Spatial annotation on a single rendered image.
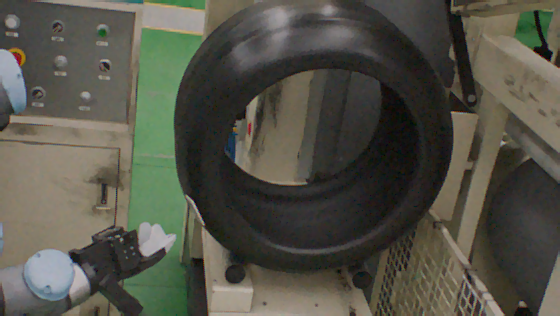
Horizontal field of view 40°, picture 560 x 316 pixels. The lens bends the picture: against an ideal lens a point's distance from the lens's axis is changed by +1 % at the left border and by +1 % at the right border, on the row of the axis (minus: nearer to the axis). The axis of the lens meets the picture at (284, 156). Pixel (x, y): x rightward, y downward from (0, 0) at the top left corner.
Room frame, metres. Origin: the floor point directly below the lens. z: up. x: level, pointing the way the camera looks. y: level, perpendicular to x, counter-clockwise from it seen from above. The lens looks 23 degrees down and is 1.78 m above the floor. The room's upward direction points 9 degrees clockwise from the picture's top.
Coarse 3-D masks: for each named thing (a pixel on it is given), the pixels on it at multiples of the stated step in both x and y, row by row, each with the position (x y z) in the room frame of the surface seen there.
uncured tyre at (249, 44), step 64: (320, 0) 1.53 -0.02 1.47; (192, 64) 1.51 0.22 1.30; (256, 64) 1.35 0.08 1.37; (320, 64) 1.37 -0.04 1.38; (384, 64) 1.40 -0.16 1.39; (192, 128) 1.35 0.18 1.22; (384, 128) 1.70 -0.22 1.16; (448, 128) 1.46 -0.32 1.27; (192, 192) 1.35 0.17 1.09; (256, 192) 1.63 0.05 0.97; (320, 192) 1.67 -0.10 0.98; (384, 192) 1.64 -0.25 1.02; (256, 256) 1.36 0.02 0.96; (320, 256) 1.39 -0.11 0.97
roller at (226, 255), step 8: (224, 248) 1.45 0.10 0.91; (224, 256) 1.42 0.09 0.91; (232, 256) 1.41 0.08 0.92; (224, 264) 1.40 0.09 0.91; (232, 264) 1.38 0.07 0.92; (240, 264) 1.38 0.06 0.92; (224, 272) 1.38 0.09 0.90; (232, 272) 1.37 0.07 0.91; (240, 272) 1.37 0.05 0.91; (232, 280) 1.37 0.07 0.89; (240, 280) 1.37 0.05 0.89
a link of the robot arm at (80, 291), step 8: (80, 272) 1.10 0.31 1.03; (80, 280) 1.09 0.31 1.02; (88, 280) 1.10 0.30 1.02; (72, 288) 1.07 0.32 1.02; (80, 288) 1.08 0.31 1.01; (88, 288) 1.09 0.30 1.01; (72, 296) 1.07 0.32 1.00; (80, 296) 1.08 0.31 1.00; (88, 296) 1.09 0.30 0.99; (72, 304) 1.07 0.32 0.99
